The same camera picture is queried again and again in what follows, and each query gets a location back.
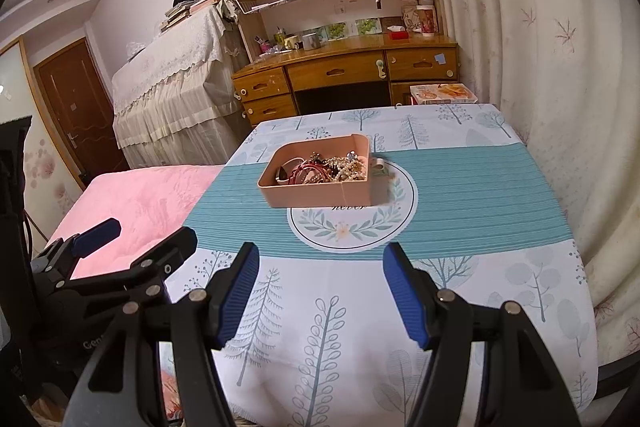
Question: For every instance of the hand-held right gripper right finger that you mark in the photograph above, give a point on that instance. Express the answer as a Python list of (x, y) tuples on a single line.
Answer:
[(405, 302)]

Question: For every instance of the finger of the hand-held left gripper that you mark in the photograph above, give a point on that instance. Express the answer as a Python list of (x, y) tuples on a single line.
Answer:
[(165, 252), (95, 237)]

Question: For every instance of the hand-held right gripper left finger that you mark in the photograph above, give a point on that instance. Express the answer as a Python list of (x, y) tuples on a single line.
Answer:
[(235, 302)]

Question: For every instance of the pink plastic tray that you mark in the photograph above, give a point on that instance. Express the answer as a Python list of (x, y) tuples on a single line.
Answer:
[(320, 194)]

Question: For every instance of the pink fluffy blanket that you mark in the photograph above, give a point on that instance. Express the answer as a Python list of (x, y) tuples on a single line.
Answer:
[(150, 197)]

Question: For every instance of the floral wardrobe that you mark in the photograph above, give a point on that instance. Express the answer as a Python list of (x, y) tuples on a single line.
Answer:
[(45, 167)]

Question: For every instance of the tree printed tablecloth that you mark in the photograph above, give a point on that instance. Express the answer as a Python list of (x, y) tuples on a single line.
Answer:
[(450, 207)]

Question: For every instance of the brown wooden door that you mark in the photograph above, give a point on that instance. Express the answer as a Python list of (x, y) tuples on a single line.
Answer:
[(75, 107)]

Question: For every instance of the clear plastic bangle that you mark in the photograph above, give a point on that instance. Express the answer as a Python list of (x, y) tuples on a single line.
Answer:
[(282, 177)]

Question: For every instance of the lace covered piano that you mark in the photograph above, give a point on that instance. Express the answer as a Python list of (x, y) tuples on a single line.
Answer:
[(165, 107)]

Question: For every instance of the orange printed box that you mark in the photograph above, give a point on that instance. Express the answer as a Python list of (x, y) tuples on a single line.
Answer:
[(445, 93)]

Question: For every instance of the wooden desk with drawers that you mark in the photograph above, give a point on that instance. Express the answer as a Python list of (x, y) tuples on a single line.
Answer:
[(340, 72)]

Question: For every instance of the stack of books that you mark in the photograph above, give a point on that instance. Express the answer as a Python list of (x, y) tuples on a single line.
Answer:
[(187, 12)]

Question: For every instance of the yellow mug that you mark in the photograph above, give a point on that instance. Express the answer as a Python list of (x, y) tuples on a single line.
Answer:
[(291, 42)]

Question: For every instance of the blue sticker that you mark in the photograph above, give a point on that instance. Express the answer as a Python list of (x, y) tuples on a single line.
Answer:
[(439, 58)]

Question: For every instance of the grey mug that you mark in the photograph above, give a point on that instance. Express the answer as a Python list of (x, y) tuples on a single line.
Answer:
[(311, 42)]

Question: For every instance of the red box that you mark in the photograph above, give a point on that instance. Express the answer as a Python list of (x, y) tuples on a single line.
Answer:
[(399, 36)]

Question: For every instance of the green plant picture card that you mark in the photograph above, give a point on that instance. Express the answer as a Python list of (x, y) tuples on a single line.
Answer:
[(368, 26), (337, 29)]

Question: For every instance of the red and white cup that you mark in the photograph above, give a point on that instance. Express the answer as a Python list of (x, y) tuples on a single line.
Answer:
[(428, 21)]

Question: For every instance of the cream floral curtain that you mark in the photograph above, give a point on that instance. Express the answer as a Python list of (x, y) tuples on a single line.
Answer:
[(550, 57)]

